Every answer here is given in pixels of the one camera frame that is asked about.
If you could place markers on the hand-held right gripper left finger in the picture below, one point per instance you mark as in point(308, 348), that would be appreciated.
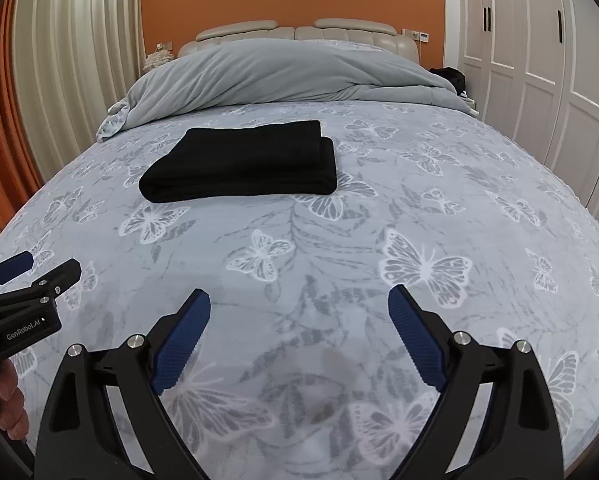
point(184, 340)

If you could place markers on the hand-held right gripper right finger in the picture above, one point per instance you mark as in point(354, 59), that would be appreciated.
point(419, 335)

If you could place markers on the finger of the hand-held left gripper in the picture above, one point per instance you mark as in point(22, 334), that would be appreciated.
point(11, 265)
point(61, 275)

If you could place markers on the black pants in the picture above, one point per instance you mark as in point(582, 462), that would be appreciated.
point(239, 160)

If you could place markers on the person's left hand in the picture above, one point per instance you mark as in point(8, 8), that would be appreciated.
point(9, 400)

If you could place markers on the butterfly print bed sheet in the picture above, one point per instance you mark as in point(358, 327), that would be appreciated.
point(329, 240)

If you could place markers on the cream curtain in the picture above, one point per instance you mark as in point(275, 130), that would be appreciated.
point(79, 60)

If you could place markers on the white flower ornament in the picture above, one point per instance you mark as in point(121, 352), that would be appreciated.
point(157, 60)

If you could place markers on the white nightstand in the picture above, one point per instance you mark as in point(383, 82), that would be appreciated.
point(472, 105)

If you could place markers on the black bag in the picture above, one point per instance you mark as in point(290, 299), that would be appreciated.
point(449, 77)

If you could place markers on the grey duvet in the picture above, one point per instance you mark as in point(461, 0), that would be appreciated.
point(279, 70)

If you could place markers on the beige leather headboard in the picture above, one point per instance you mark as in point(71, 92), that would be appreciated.
point(259, 27)

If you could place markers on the white wardrobe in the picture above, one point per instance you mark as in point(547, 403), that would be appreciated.
point(529, 35)

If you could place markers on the small wall switch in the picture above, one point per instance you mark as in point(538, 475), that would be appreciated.
point(165, 45)

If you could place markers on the white wall switch panel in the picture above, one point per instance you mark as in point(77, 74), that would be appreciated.
point(422, 36)

